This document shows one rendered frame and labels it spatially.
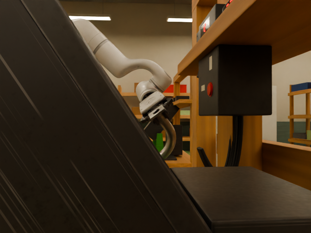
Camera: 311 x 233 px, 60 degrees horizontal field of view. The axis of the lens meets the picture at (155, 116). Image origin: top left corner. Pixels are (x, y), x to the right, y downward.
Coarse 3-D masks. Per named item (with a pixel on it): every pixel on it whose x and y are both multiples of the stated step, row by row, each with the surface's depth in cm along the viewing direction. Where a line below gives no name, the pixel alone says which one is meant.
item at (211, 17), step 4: (216, 4) 63; (220, 4) 63; (224, 4) 64; (212, 8) 65; (216, 8) 63; (220, 8) 63; (212, 12) 65; (216, 12) 63; (220, 12) 63; (208, 16) 69; (212, 16) 65; (216, 16) 63; (204, 20) 73; (208, 20) 69; (212, 20) 65; (204, 24) 73; (208, 24) 69; (200, 28) 77; (204, 28) 73; (208, 28) 69; (200, 32) 77; (204, 32) 73; (200, 36) 77
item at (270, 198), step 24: (192, 168) 55; (216, 168) 55; (240, 168) 55; (192, 192) 38; (216, 192) 38; (240, 192) 38; (264, 192) 38; (288, 192) 38; (216, 216) 28; (240, 216) 28; (264, 216) 28; (288, 216) 28
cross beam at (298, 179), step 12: (264, 144) 76; (276, 144) 71; (288, 144) 70; (264, 156) 76; (276, 156) 70; (288, 156) 65; (300, 156) 60; (264, 168) 76; (276, 168) 70; (288, 168) 65; (300, 168) 60; (288, 180) 65; (300, 180) 60
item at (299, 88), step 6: (300, 84) 649; (306, 84) 628; (294, 90) 672; (300, 90) 644; (306, 90) 613; (306, 96) 689; (306, 102) 689; (306, 108) 689; (306, 114) 689; (306, 120) 689; (306, 126) 689; (306, 132) 689; (294, 138) 669; (300, 138) 653; (306, 138) 636; (306, 144) 689
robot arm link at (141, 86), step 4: (148, 80) 108; (140, 84) 111; (144, 84) 108; (148, 84) 106; (152, 84) 105; (136, 88) 113; (140, 88) 107; (144, 88) 104; (148, 88) 102; (152, 88) 103; (156, 88) 105; (136, 92) 113; (140, 92) 104
